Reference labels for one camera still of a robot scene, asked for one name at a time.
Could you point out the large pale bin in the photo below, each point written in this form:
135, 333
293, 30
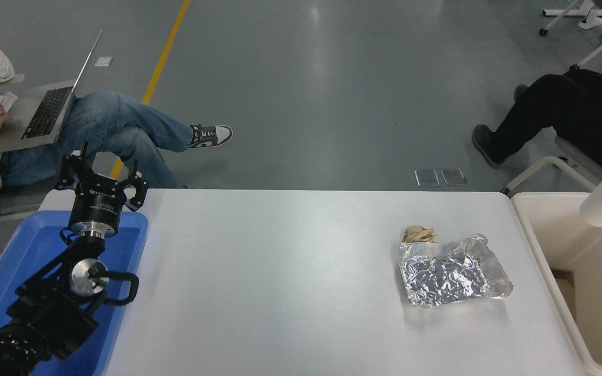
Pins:
557, 235

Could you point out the silver laptop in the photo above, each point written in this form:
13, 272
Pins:
45, 112

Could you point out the person with laptop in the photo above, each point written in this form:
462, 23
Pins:
102, 120

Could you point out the crumpled silver foil tray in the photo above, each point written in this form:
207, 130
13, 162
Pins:
442, 277

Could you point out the blue plastic tray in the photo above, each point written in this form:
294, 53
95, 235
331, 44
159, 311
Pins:
19, 250

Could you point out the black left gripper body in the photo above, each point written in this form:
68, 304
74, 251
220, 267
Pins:
96, 206

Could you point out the metal floor plate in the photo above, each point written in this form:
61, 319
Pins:
453, 176
427, 177

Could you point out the seated person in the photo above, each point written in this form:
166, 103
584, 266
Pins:
557, 104

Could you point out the beige frame chair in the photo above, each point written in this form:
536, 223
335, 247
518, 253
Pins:
541, 168

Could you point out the crumpled tan paper ball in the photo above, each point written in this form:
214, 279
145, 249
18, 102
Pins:
418, 234

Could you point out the grey chair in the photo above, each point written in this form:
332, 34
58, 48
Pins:
19, 196

